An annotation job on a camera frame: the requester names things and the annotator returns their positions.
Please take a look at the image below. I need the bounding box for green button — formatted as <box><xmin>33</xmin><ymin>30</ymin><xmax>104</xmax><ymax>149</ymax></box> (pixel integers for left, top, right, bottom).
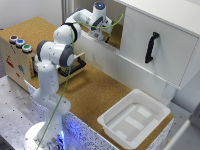
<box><xmin>21</xmin><ymin>43</ymin><xmax>34</xmax><ymax>54</ymax></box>

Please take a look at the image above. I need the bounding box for white cabinet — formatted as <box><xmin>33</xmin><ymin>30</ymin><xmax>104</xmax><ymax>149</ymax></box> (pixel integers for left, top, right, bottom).
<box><xmin>61</xmin><ymin>0</ymin><xmax>200</xmax><ymax>105</ymax></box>

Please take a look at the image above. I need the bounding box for white plastic box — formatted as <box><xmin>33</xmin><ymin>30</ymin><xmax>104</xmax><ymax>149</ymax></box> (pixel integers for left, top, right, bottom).
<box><xmin>96</xmin><ymin>88</ymin><xmax>172</xmax><ymax>150</ymax></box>

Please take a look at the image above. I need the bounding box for black drawer handle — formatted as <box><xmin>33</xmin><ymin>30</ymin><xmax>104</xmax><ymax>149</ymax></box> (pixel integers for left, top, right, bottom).
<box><xmin>57</xmin><ymin>56</ymin><xmax>87</xmax><ymax>76</ymax></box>

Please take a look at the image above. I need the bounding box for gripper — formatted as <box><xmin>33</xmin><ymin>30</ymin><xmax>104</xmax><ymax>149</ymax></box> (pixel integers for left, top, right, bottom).
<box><xmin>88</xmin><ymin>24</ymin><xmax>113</xmax><ymax>42</ymax></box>

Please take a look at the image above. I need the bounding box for black door handle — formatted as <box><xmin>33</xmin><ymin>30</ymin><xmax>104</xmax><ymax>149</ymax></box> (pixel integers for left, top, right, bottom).
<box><xmin>144</xmin><ymin>31</ymin><xmax>161</xmax><ymax>65</ymax></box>

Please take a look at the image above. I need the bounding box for red button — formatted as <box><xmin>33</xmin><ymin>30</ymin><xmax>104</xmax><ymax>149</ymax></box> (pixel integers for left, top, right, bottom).
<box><xmin>8</xmin><ymin>34</ymin><xmax>19</xmax><ymax>45</ymax></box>

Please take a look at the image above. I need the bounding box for wooden drawer box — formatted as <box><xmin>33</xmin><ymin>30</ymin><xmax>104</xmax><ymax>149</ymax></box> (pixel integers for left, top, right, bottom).
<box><xmin>0</xmin><ymin>16</ymin><xmax>85</xmax><ymax>93</ymax></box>

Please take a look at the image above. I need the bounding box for wooden drawer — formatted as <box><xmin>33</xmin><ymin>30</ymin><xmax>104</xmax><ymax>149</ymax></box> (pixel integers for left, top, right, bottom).
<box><xmin>55</xmin><ymin>51</ymin><xmax>87</xmax><ymax>78</ymax></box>

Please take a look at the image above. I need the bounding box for white sliding door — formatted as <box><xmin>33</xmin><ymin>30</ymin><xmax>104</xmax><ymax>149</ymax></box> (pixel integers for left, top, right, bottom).
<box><xmin>119</xmin><ymin>6</ymin><xmax>200</xmax><ymax>90</ymax></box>

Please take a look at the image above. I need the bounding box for blue button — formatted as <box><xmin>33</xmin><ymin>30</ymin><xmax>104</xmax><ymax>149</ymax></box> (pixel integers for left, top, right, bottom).
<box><xmin>15</xmin><ymin>38</ymin><xmax>26</xmax><ymax>49</ymax></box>

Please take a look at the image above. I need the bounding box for green cable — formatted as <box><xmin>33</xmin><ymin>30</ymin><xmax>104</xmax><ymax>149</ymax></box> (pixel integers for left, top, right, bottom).
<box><xmin>35</xmin><ymin>13</ymin><xmax>125</xmax><ymax>150</ymax></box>

